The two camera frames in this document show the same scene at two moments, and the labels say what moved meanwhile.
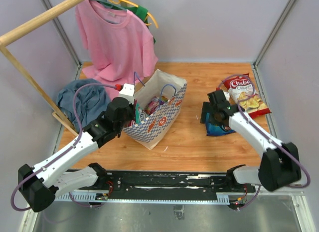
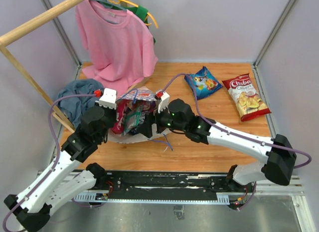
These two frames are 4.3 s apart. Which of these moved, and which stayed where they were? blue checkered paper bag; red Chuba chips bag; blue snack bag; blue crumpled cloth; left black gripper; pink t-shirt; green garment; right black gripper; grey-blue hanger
Moved: blue checkered paper bag; right black gripper; blue snack bag; left black gripper
Stayed: blue crumpled cloth; red Chuba chips bag; green garment; pink t-shirt; grey-blue hanger
